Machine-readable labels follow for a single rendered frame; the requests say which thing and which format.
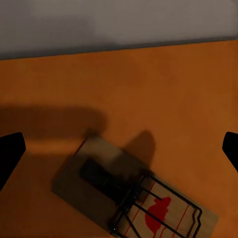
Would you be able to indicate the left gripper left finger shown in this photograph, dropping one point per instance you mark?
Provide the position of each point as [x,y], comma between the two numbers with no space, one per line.
[12,147]

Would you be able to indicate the cabinet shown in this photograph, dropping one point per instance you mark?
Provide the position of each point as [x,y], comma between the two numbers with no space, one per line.
[169,108]

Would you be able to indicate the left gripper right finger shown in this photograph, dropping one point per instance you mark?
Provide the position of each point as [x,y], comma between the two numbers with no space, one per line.
[230,148]

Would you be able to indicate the mousetrap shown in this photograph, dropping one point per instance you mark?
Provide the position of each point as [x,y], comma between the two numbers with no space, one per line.
[127,199]

